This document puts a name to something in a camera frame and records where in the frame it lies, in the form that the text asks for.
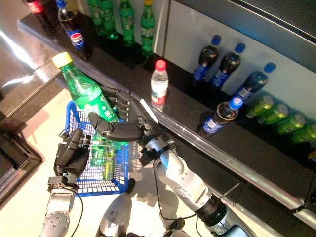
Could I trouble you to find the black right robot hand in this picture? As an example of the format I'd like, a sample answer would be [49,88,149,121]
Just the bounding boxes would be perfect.
[88,86,158,143]

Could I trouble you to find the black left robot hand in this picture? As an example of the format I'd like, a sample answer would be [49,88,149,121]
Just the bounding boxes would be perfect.
[53,128,91,176]

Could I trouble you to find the green sprite bottle yellow cap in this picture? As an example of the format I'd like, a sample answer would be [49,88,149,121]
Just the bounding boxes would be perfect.
[51,51,129,147]
[90,134,117,180]
[140,0,157,58]

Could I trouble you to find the blue plastic shopping basket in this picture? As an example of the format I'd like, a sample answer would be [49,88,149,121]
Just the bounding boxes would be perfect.
[64,100,131,198]

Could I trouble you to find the water bottle red cap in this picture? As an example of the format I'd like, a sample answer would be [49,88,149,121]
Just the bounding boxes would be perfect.
[150,60,169,106]

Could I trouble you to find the clear plastic bag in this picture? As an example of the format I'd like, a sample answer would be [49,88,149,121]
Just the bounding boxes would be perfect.
[0,24,65,205]

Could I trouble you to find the clear shelf edge strip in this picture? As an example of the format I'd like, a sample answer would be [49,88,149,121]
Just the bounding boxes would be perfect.
[55,55,307,210]

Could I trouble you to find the silver robot body and legs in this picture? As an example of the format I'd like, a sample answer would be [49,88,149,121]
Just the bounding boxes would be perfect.
[95,192,188,237]

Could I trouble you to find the small pepsi bottle blue cap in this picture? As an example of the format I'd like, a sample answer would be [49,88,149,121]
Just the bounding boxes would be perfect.
[197,97,245,138]
[232,62,277,106]
[192,34,222,87]
[211,42,247,90]

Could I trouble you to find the large pepsi cola bottle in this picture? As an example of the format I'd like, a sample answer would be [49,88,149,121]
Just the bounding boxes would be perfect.
[56,0,94,61]

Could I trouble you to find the green soda can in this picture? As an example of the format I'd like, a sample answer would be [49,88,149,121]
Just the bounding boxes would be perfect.
[257,102,291,125]
[275,112,308,135]
[291,123,316,144]
[245,94,276,119]

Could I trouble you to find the coca cola bottle red label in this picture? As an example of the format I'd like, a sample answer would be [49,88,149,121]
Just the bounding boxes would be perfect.
[25,0,56,35]

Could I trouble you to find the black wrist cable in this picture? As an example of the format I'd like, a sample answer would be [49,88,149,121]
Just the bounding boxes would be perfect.
[70,189,84,237]
[152,167,198,221]

